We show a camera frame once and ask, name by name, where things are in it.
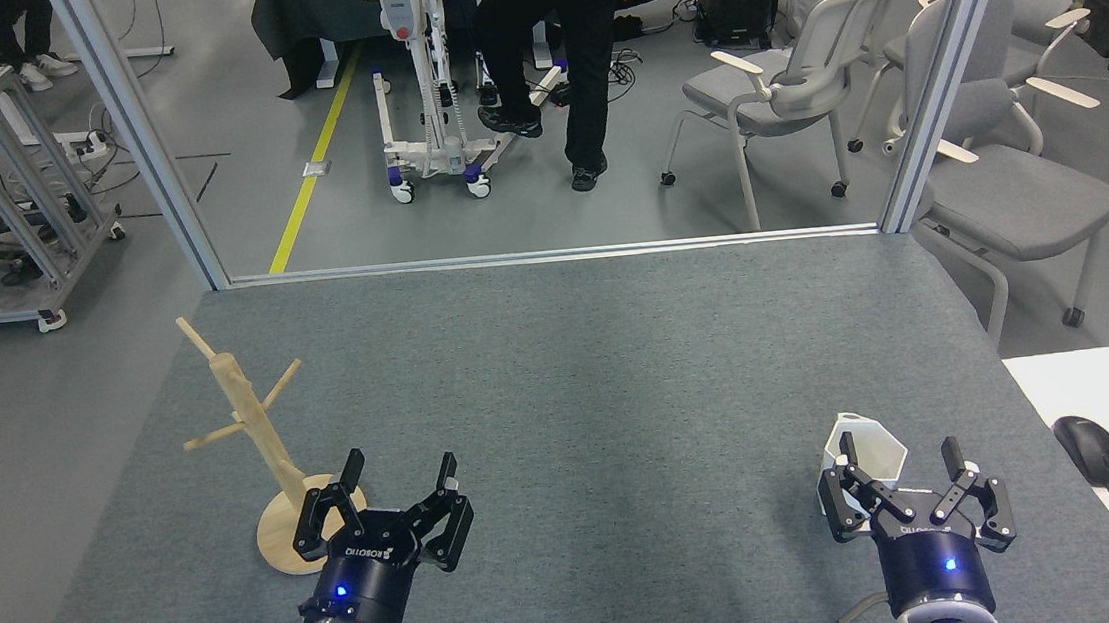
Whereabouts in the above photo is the aluminium frame cart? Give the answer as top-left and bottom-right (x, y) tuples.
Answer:
(0, 44), (135, 337)

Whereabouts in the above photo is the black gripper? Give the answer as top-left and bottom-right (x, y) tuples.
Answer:
(813, 417), (1025, 623)
(286, 439), (484, 623)

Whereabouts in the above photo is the silver post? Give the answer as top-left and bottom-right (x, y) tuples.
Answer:
(861, 0), (1049, 236)
(45, 0), (232, 304)

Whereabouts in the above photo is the person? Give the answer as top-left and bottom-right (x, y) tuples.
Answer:
(0, 0), (82, 96)
(467, 0), (667, 201)

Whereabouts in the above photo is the white power strip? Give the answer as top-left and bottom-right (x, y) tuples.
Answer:
(47, 130), (112, 162)

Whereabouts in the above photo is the wooden cup rack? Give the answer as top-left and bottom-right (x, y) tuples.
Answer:
(173, 302), (374, 585)

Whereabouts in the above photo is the white hexagonal cup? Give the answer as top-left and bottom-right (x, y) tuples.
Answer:
(813, 408), (910, 498)

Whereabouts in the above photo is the dark table cloth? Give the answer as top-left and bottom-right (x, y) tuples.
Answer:
(248, 0), (396, 104)

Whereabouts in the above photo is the black computer mouse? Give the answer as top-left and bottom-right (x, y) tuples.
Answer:
(1052, 413), (1109, 493)

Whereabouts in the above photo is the silver table edge rail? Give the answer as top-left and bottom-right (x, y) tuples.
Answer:
(226, 219), (885, 291)

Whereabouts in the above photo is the white stand on wheels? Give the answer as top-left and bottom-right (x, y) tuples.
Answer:
(339, 0), (580, 209)

